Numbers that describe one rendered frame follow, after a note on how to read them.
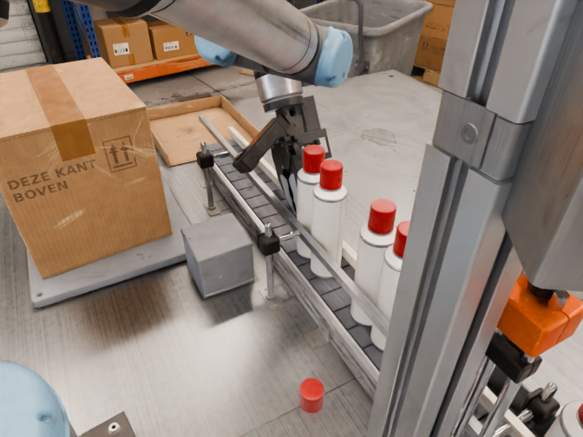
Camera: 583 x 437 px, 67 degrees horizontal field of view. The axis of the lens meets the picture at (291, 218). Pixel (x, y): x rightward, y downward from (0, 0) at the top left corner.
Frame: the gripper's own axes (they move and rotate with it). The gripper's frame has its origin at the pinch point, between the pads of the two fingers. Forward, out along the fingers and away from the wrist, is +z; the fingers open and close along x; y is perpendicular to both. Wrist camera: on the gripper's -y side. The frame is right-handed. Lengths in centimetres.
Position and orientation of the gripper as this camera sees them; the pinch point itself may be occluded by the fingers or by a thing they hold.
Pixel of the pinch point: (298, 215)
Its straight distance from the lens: 78.9
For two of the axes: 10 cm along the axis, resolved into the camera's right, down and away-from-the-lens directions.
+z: 2.4, 9.6, 1.7
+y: 8.8, -2.8, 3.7
